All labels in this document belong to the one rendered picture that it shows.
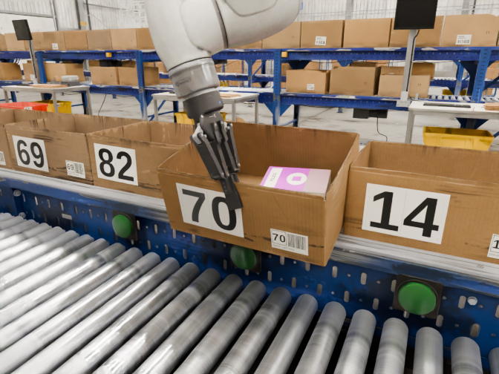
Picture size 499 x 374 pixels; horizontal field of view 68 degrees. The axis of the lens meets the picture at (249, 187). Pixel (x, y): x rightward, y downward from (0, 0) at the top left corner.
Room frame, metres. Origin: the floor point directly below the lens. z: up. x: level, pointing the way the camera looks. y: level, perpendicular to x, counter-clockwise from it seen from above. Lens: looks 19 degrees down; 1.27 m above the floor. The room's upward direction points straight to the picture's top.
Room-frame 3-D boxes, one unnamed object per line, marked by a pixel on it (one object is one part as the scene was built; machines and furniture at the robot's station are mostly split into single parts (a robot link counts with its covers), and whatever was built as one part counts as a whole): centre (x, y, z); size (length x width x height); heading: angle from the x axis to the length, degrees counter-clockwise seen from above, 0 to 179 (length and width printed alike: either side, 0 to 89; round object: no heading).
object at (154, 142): (1.16, 0.26, 0.96); 0.39 x 0.29 x 0.17; 64
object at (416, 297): (0.63, -0.34, 0.81); 0.07 x 0.01 x 0.07; 64
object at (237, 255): (0.80, 0.02, 0.81); 0.07 x 0.01 x 0.07; 64
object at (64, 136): (1.33, 0.61, 0.97); 0.39 x 0.29 x 0.17; 64
